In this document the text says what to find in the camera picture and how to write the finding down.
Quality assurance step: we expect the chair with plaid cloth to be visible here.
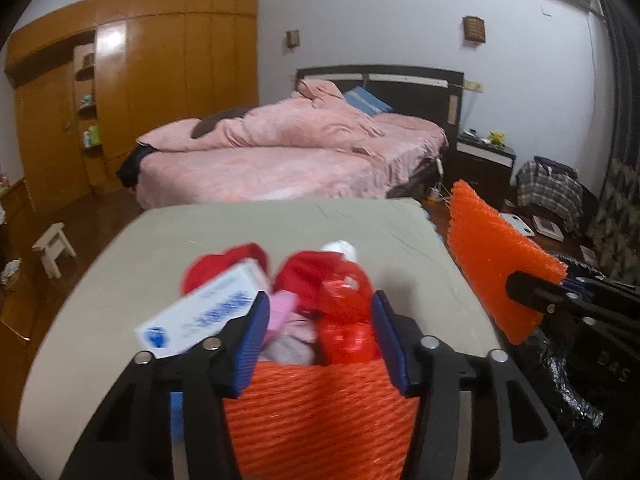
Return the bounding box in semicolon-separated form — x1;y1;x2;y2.
515;156;598;234

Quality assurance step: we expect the red plastic bag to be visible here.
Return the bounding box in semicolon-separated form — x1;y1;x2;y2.
317;260;381;364

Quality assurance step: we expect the right brown wall lamp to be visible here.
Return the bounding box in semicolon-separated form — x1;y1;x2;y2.
462;15;486;44

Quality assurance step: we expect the red glove left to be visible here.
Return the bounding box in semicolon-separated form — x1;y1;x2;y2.
180;243;269;296

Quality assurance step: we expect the left brown wall lamp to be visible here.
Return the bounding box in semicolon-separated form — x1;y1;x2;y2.
285;29;300;49

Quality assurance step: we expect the pink duvet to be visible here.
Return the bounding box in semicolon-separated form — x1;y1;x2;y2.
138;79;384;153

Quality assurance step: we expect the white sock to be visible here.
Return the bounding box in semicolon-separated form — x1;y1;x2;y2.
320;240;357;263

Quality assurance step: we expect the blue pillow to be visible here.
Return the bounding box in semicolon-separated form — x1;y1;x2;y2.
343;86;393;116

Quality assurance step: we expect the patterned dark curtain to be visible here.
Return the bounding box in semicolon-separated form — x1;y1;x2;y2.
588;0;639;285

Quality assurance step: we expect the white blue medicine box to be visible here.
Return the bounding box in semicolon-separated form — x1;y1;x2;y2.
134;258;270;359

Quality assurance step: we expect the dark wooden headboard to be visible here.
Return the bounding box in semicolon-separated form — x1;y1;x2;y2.
295;64;464;142

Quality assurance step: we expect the dark bedside table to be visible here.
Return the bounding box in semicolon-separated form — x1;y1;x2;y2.
444;134;516;210

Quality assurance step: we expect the book on floor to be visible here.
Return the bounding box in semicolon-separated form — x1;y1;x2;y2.
532;214;564;242

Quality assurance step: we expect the white charging cable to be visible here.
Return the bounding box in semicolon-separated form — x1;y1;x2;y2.
424;156;454;206

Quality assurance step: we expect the black clothing on bed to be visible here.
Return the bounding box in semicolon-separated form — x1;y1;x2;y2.
116;144;156;190

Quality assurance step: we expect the pink bed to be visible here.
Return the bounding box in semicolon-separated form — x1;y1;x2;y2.
134;114;448;209

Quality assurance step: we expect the wooden wardrobe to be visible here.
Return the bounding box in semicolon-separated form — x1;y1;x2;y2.
4;0;258;212

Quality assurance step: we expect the black trash bin with bag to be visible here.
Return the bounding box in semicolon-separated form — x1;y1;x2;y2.
511;330;639;479

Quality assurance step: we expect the wooden side desk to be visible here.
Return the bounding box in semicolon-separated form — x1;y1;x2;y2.
1;179;40;344

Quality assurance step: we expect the small white stool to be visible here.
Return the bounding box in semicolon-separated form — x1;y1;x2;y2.
32;222;77;280

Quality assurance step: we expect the brown wall lamp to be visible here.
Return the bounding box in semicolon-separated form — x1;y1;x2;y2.
462;15;486;44
285;29;300;49

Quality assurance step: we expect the red glove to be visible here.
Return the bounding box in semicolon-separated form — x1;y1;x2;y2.
180;243;269;296
272;250;348;320

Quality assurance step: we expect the yellow plush toy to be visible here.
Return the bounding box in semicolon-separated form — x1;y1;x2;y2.
488;130;506;146

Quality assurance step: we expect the white bathroom scale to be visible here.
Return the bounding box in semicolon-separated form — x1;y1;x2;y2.
500;212;535;237

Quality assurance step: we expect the red glove right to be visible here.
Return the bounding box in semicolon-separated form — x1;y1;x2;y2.
272;250;348;320

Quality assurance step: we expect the orange foam net sleeve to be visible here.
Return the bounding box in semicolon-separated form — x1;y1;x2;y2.
224;361;418;479

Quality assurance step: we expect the pink grey sock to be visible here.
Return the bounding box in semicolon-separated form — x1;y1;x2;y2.
259;290;318;366

